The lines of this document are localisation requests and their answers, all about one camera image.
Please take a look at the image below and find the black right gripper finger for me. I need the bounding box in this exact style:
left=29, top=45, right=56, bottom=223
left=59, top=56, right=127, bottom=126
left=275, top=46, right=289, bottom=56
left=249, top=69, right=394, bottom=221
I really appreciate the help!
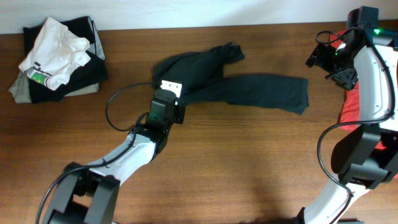
left=325, top=68, right=358, bottom=90
left=305, top=44, right=322, bottom=67

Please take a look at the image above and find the dark green t-shirt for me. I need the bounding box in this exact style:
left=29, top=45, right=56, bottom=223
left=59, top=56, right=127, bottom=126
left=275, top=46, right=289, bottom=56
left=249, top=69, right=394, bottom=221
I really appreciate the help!
left=152, top=42, right=309, bottom=115

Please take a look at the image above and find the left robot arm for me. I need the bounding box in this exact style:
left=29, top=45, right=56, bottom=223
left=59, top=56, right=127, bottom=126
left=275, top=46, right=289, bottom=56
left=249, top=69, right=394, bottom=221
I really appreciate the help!
left=35, top=88, right=185, bottom=223

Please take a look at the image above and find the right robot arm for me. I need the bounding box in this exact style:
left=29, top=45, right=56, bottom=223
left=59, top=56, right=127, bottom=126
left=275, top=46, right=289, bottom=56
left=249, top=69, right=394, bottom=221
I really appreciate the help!
left=295, top=6, right=397, bottom=224

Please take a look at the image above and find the red t-shirt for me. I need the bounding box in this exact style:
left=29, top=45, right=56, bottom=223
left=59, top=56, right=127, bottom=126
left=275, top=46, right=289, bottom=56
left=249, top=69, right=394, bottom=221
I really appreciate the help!
left=330, top=34, right=387, bottom=151

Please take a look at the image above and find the white printed t-shirt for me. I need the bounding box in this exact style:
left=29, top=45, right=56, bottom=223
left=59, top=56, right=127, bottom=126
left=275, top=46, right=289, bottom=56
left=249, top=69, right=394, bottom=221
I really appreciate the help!
left=19, top=17, right=91, bottom=91

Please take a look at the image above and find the grey folded garment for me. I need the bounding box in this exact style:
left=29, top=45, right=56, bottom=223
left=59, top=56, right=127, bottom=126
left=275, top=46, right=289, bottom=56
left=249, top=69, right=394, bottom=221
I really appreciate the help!
left=8, top=16, right=106, bottom=104

